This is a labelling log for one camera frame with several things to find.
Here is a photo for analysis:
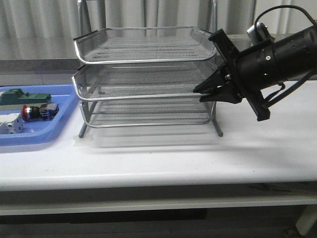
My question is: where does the silver mesh top tray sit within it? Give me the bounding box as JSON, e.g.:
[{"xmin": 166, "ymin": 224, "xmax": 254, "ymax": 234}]
[{"xmin": 74, "ymin": 26, "xmax": 217, "ymax": 64}]

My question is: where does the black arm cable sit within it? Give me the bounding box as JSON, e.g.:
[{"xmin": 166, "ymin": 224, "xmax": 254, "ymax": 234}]
[{"xmin": 254, "ymin": 4, "xmax": 317, "ymax": 107}]

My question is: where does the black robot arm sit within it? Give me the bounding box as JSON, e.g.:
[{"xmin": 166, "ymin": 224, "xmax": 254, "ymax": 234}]
[{"xmin": 193, "ymin": 24, "xmax": 317, "ymax": 121}]

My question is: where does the blue plastic tray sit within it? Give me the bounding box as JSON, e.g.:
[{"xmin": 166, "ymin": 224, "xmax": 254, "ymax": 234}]
[{"xmin": 0, "ymin": 84, "xmax": 78, "ymax": 147}]

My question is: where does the red emergency stop button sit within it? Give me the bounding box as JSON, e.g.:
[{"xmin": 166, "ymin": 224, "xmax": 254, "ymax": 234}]
[{"xmin": 21, "ymin": 103, "xmax": 59, "ymax": 121}]

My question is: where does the green terminal block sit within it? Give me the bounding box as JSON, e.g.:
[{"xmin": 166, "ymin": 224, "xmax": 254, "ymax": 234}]
[{"xmin": 0, "ymin": 88, "xmax": 52, "ymax": 111}]

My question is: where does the grey stone back counter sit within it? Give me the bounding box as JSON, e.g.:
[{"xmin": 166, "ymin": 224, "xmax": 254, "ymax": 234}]
[{"xmin": 0, "ymin": 33, "xmax": 317, "ymax": 75}]

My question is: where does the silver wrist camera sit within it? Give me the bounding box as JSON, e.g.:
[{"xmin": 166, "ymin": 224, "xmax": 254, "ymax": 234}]
[{"xmin": 247, "ymin": 23, "xmax": 275, "ymax": 46}]

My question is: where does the white circuit breaker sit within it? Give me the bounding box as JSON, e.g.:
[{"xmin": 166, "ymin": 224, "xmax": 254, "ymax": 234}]
[{"xmin": 0, "ymin": 113, "xmax": 24, "ymax": 134}]

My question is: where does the grey metal rack frame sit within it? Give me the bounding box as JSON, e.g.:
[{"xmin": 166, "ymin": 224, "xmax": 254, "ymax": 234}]
[{"xmin": 77, "ymin": 0, "xmax": 223, "ymax": 138}]

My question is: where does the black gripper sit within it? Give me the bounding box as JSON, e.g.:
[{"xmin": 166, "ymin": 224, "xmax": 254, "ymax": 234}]
[{"xmin": 193, "ymin": 29, "xmax": 275, "ymax": 121}]

